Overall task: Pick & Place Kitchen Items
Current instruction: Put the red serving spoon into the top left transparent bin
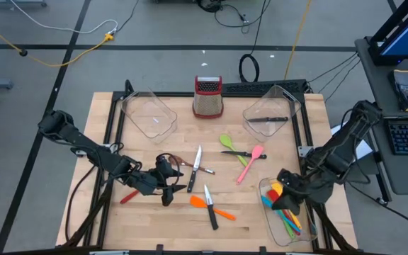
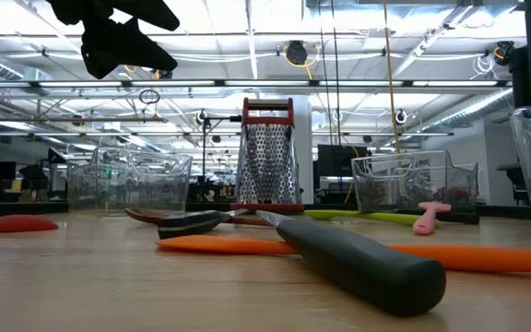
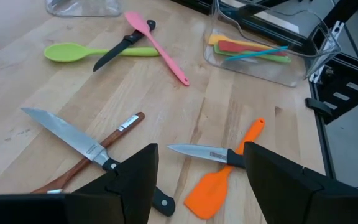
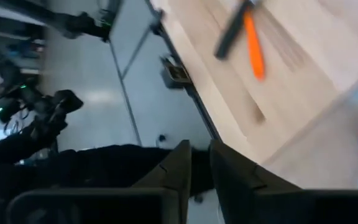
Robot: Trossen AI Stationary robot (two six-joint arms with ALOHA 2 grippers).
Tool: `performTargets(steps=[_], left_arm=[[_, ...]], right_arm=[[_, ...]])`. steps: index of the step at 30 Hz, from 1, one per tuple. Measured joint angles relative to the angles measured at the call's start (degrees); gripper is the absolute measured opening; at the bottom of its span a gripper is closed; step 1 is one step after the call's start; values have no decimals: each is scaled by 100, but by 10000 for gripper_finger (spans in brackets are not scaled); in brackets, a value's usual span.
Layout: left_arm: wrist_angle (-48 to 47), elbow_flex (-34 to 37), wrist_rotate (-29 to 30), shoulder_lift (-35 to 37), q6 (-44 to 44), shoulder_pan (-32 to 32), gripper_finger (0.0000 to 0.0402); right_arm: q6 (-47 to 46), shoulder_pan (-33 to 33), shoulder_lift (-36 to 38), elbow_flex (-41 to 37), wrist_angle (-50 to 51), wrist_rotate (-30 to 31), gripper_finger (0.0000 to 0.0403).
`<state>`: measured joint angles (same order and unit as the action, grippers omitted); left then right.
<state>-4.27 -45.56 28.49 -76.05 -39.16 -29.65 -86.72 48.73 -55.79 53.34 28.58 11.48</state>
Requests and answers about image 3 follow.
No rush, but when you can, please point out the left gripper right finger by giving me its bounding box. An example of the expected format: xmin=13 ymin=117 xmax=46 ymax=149
xmin=243 ymin=141 xmax=323 ymax=224

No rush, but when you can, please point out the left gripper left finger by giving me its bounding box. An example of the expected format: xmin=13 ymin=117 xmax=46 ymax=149
xmin=73 ymin=142 xmax=160 ymax=224

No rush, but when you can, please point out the brown wooden spoon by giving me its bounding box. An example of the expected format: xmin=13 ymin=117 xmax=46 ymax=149
xmin=31 ymin=111 xmax=145 ymax=194

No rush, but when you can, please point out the paring knife black handle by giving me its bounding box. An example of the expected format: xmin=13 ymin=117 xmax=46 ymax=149
xmin=167 ymin=143 xmax=247 ymax=169

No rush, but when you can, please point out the wide steel knife black handle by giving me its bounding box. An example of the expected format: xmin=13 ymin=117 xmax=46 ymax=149
xmin=21 ymin=107 xmax=176 ymax=218

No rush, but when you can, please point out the green silicone spatula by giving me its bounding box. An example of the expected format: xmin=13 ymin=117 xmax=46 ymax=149
xmin=213 ymin=43 xmax=291 ymax=65

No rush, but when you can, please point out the blue silicone spatula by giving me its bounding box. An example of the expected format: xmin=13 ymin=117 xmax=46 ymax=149
xmin=224 ymin=45 xmax=289 ymax=62

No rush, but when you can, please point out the red silicone spatula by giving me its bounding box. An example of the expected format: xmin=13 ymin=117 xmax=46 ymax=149
xmin=218 ymin=40 xmax=288 ymax=57

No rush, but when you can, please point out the yellow silicone spatula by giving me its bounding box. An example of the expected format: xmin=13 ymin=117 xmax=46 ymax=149
xmin=208 ymin=33 xmax=273 ymax=50

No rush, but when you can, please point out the orange silicone spatula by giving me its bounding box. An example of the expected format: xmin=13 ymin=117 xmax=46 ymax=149
xmin=184 ymin=117 xmax=266 ymax=220

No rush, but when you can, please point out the clear plastic storage bin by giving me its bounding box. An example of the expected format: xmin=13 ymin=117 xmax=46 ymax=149
xmin=44 ymin=0 xmax=123 ymax=18
xmin=203 ymin=0 xmax=343 ymax=88

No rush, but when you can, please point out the all-black knife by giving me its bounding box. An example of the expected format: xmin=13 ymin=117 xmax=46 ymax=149
xmin=92 ymin=19 xmax=157 ymax=73

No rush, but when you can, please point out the lime green silicone spoon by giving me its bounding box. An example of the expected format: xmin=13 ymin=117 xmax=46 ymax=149
xmin=44 ymin=42 xmax=160 ymax=63

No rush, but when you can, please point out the pink silicone spatula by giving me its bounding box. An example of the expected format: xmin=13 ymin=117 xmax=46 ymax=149
xmin=124 ymin=11 xmax=191 ymax=87

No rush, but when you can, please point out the black plastic frame clip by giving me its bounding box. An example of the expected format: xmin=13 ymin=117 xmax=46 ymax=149
xmin=305 ymin=97 xmax=334 ymax=118

